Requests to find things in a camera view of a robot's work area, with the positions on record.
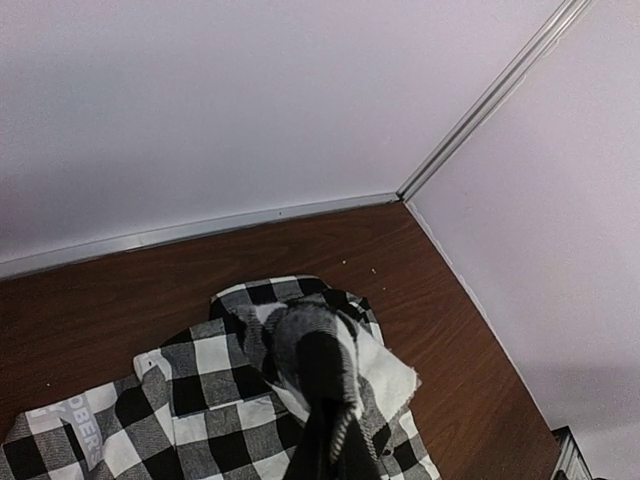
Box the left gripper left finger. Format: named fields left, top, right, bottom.
left=284, top=399, right=338, bottom=480

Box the black white plaid shirt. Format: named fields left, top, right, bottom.
left=1, top=275, right=439, bottom=479

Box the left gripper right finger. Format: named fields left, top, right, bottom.
left=328, top=415, right=381, bottom=480

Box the aluminium front rail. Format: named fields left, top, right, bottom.
left=551, top=426, right=594, bottom=480

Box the right aluminium post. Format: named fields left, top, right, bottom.
left=396, top=0, right=593, bottom=203

